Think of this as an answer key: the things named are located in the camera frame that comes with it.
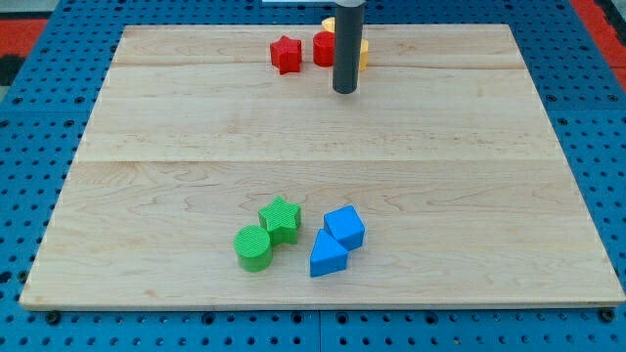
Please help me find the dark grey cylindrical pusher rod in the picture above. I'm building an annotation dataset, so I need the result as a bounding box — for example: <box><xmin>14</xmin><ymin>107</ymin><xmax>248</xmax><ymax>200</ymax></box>
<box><xmin>333</xmin><ymin>2</ymin><xmax>365</xmax><ymax>94</ymax></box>

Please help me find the yellow block behind rod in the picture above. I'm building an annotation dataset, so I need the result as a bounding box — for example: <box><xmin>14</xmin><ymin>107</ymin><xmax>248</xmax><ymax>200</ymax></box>
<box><xmin>321</xmin><ymin>17</ymin><xmax>335</xmax><ymax>33</ymax></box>

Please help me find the yellow block at right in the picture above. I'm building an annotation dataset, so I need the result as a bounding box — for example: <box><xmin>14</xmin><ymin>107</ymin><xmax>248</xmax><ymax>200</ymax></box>
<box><xmin>359</xmin><ymin>39</ymin><xmax>369</xmax><ymax>71</ymax></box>

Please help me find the red cylinder block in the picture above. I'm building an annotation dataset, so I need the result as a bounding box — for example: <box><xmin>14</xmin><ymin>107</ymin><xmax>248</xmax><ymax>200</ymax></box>
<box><xmin>313</xmin><ymin>31</ymin><xmax>335</xmax><ymax>67</ymax></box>

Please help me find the red star block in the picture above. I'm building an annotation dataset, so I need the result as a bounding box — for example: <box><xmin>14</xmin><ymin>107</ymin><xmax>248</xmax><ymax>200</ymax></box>
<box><xmin>269</xmin><ymin>35</ymin><xmax>302</xmax><ymax>75</ymax></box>

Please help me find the light wooden board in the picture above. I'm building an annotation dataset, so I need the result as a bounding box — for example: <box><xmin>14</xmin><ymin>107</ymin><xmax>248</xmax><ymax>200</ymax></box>
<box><xmin>20</xmin><ymin>24</ymin><xmax>625</xmax><ymax>311</ymax></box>

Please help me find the blue cube block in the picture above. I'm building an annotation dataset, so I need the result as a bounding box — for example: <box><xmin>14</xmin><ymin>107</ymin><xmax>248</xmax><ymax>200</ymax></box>
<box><xmin>324</xmin><ymin>205</ymin><xmax>366</xmax><ymax>250</ymax></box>

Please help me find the green star block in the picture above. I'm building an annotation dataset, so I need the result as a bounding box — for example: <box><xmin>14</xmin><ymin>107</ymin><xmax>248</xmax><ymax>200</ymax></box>
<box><xmin>258</xmin><ymin>197</ymin><xmax>301</xmax><ymax>246</ymax></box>

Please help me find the blue triangular prism block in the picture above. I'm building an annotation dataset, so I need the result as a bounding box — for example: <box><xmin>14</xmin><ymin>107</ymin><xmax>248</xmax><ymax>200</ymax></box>
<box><xmin>309</xmin><ymin>229</ymin><xmax>349</xmax><ymax>277</ymax></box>

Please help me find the green cylinder block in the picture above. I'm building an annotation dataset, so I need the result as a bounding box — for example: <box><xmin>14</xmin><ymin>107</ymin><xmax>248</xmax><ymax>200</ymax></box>
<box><xmin>233</xmin><ymin>225</ymin><xmax>273</xmax><ymax>273</ymax></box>

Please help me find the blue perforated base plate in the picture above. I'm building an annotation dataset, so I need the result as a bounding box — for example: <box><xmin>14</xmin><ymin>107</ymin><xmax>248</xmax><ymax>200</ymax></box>
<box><xmin>1</xmin><ymin>0</ymin><xmax>625</xmax><ymax>351</ymax></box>

